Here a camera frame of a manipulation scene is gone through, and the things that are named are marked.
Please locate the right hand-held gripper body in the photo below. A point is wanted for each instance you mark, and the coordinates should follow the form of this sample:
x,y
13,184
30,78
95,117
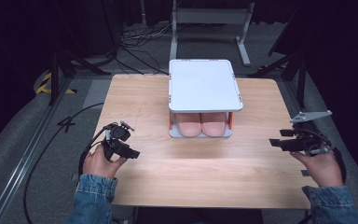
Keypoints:
x,y
304,141

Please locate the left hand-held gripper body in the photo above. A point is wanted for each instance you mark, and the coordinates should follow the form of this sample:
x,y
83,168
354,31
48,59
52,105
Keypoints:
x,y
118,137

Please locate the pink slipper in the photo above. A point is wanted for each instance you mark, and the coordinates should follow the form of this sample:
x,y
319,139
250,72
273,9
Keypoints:
x,y
187,124
213,124

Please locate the white two-tier shoe rack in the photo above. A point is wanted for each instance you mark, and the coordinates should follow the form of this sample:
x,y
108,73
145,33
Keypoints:
x,y
203,85

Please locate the person's left hand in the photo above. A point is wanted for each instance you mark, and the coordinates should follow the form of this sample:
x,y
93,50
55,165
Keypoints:
x,y
101,163

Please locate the person's right hand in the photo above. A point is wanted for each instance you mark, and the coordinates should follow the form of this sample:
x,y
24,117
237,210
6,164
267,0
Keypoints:
x,y
321,169

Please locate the black tripod stand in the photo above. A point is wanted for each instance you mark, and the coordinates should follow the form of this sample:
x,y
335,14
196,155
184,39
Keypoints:
x,y
295,65
59,65

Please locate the metal floor rail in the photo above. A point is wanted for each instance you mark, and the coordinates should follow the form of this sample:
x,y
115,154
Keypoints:
x,y
28,152

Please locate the grey metal stand frame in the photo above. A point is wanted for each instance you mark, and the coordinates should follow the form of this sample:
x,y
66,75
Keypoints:
x,y
211,15

